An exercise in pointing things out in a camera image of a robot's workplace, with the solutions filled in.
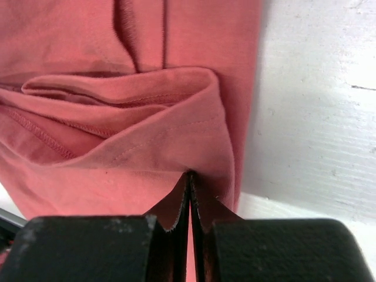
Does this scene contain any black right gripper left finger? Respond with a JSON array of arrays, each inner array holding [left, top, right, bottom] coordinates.
[[146, 173, 190, 281]]

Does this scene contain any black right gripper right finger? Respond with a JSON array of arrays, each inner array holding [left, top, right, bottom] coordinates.
[[189, 171, 244, 282]]

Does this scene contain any red polo t shirt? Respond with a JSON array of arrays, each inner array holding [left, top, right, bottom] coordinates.
[[0, 0, 264, 282]]

